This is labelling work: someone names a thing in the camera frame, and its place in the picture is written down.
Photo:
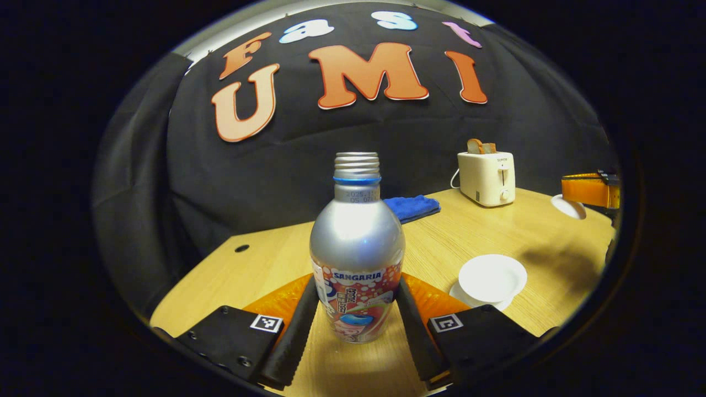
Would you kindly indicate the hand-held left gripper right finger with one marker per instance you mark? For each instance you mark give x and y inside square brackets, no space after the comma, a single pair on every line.
[419,342]

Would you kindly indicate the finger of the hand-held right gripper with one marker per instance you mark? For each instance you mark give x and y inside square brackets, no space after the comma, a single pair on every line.
[587,190]

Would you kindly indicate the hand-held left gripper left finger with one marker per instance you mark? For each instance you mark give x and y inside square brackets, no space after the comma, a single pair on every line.
[292,342]

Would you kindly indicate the white teacup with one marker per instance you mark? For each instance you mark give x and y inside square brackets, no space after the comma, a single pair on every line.
[491,278]

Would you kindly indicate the silver water bottle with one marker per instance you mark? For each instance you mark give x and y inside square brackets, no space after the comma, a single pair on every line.
[357,242]

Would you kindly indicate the white saucer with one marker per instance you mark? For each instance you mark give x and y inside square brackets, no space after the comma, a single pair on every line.
[469,302]

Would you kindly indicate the cream toaster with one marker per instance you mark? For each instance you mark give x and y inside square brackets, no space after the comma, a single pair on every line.
[485,179]

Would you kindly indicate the toasted bread slice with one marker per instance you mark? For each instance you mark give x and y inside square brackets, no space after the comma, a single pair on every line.
[489,148]
[474,146]

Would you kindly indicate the blue cloth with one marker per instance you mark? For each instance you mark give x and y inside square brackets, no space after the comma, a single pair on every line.
[411,208]

